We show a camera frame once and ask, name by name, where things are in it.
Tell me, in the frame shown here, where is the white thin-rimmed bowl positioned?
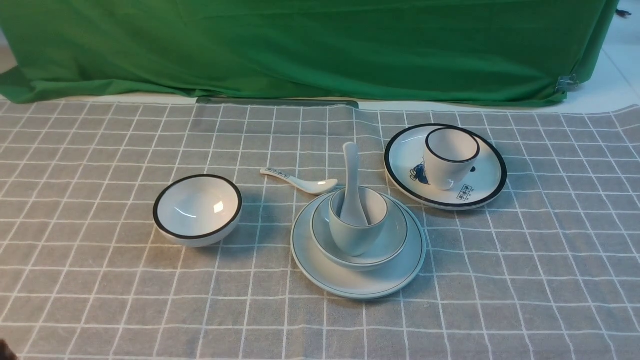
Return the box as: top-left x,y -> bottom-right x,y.
310,192 -> 409,271

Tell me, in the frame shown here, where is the metal clip on backdrop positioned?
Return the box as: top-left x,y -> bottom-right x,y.
554,74 -> 581,92

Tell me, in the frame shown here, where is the white black-rimmed bowl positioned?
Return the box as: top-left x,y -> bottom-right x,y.
152,174 -> 243,248

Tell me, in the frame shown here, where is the white patterned-handle spoon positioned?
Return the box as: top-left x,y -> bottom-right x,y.
260,167 -> 338,196

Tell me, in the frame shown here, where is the plain white spoon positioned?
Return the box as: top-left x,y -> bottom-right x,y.
340,142 -> 369,227

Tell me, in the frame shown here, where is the white black-rimmed plate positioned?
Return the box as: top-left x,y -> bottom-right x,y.
384,123 -> 508,211

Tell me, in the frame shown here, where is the green backdrop cloth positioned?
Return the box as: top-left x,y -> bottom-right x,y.
1,0 -> 618,108

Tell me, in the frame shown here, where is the white thin-rimmed plate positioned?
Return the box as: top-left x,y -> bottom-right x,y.
290,193 -> 428,300

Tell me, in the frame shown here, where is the white thin-rimmed cup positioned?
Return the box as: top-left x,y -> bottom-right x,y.
327,186 -> 390,256

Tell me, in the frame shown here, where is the grey checked tablecloth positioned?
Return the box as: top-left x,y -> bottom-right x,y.
0,101 -> 639,360

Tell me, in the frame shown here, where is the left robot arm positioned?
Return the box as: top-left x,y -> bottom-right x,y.
0,339 -> 18,360

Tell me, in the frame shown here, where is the white black-rimmed cup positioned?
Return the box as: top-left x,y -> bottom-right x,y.
423,127 -> 481,191

